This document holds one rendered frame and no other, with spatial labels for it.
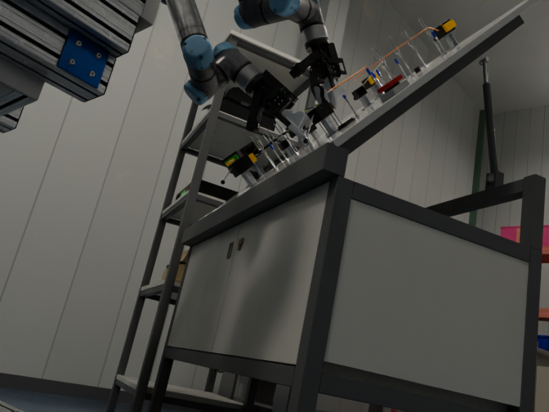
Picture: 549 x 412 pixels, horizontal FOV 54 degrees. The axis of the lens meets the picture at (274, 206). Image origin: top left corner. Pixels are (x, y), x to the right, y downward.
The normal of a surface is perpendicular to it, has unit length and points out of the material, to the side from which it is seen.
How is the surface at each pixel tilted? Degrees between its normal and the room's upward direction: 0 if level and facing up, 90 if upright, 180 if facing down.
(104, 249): 90
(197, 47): 90
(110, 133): 90
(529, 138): 90
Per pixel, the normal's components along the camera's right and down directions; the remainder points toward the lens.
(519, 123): -0.65, -0.36
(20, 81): 0.73, -0.06
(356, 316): 0.41, -0.20
